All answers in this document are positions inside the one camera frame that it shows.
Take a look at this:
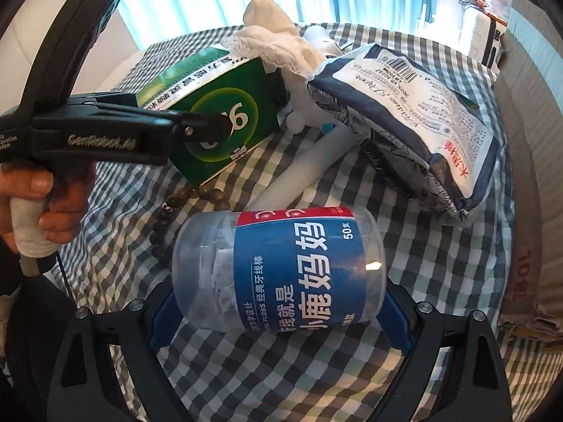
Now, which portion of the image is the green 999 medicine box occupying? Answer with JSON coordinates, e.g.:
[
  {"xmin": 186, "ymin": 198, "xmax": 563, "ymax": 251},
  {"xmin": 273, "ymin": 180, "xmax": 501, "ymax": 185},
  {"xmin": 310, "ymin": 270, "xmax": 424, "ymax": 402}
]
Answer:
[{"xmin": 137, "ymin": 44, "xmax": 289, "ymax": 188}]

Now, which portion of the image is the dark wooden bead bracelet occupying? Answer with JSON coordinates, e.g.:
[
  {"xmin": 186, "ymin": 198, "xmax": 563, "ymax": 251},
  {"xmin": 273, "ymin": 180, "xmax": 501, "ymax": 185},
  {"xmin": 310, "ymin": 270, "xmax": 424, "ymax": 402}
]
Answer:
[{"xmin": 149, "ymin": 185, "xmax": 232, "ymax": 267}]

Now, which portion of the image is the clear floss pick jar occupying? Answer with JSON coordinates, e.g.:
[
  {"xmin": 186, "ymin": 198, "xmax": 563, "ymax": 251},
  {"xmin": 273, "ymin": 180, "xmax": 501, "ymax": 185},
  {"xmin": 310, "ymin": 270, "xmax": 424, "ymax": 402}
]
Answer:
[{"xmin": 172, "ymin": 206, "xmax": 386, "ymax": 332}]

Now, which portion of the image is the cream lace sock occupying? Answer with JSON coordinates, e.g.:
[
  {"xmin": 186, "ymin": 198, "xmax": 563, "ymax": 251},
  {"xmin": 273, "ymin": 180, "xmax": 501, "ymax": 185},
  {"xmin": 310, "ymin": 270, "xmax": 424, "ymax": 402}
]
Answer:
[{"xmin": 224, "ymin": 0, "xmax": 326, "ymax": 78}]

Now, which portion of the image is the navy white wipes pack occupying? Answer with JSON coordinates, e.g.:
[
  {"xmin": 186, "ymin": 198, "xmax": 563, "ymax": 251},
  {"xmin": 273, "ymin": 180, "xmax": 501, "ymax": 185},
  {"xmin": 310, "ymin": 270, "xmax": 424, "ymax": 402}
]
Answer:
[{"xmin": 306, "ymin": 44, "xmax": 499, "ymax": 224}]

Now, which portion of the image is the person's left hand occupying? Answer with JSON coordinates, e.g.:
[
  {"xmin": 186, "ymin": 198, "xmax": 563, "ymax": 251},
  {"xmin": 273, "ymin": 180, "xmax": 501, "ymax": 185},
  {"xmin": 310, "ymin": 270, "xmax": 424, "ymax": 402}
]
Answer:
[{"xmin": 1, "ymin": 163, "xmax": 95, "ymax": 254}]

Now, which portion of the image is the white plastic tube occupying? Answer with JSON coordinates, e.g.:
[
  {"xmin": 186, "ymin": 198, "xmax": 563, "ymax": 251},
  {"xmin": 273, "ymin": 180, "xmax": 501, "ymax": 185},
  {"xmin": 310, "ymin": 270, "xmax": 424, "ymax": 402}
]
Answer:
[{"xmin": 245, "ymin": 125, "xmax": 359, "ymax": 211}]

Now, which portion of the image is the white cylindrical bottle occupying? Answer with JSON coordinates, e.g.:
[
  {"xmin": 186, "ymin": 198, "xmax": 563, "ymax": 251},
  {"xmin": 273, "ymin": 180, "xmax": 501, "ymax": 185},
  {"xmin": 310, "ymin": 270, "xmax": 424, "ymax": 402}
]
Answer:
[{"xmin": 303, "ymin": 25, "xmax": 343, "ymax": 58}]

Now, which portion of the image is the cardboard box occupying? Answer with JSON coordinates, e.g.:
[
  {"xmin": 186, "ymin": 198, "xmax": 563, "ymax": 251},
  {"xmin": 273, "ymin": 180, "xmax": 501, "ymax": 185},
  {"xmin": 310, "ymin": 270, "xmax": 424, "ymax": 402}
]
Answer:
[{"xmin": 493, "ymin": 0, "xmax": 562, "ymax": 352}]

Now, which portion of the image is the white suitcase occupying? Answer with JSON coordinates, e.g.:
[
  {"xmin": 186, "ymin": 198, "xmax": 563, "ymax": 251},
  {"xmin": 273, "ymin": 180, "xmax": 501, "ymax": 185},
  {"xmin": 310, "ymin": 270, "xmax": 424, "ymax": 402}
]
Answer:
[{"xmin": 457, "ymin": 8, "xmax": 507, "ymax": 73}]

